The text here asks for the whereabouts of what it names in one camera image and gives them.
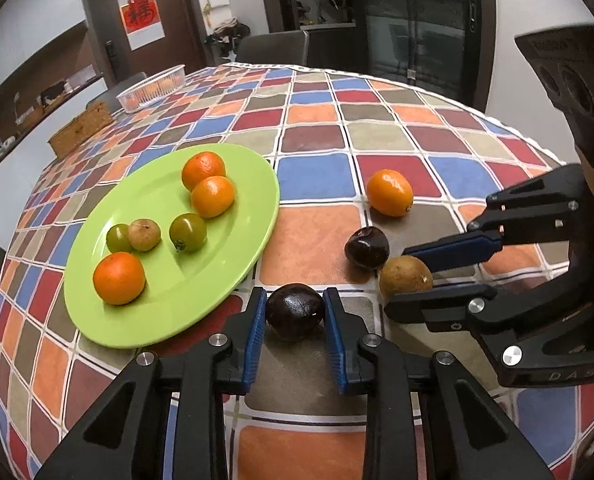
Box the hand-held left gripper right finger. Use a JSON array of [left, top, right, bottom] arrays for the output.
[[322, 286, 558, 480]]

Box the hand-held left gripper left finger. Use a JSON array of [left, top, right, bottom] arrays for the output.
[[33, 286, 269, 480]]

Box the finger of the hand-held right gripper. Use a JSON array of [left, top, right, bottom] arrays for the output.
[[384, 275, 594, 333], [402, 162, 594, 273]]

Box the brown kiwi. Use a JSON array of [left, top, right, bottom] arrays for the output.
[[379, 255, 434, 302], [128, 218, 162, 252]]

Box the dark purple plum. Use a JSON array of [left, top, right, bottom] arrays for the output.
[[265, 283, 326, 343], [344, 226, 391, 269]]

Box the green plate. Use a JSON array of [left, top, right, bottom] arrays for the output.
[[64, 143, 281, 350]]

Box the green tomato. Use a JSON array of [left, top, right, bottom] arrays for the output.
[[169, 213, 208, 253], [106, 223, 134, 254]]

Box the large orange tangerine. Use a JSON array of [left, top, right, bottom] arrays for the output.
[[181, 151, 227, 192]]

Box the checkered tablecloth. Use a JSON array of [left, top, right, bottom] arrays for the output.
[[0, 62, 594, 480]]

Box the glass sliding door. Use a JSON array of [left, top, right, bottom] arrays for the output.
[[362, 0, 478, 91]]

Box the heap of small oranges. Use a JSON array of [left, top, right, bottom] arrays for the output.
[[127, 77, 178, 108]]

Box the dark dining chair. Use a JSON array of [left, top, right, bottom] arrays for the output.
[[86, 72, 148, 111], [234, 30, 310, 66]]

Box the white plastic basket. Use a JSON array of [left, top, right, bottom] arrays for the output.
[[116, 64, 187, 113]]

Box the brown woven box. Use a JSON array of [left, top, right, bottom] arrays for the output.
[[47, 105, 115, 157]]

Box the white counter cabinet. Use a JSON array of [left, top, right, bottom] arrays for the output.
[[0, 72, 105, 241]]

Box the pile of dark bags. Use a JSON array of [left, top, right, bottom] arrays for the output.
[[204, 17, 250, 58]]

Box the dark brown door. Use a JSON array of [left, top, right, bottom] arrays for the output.
[[80, 0, 208, 91]]

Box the red and white door poster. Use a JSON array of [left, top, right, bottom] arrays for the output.
[[116, 0, 165, 51]]

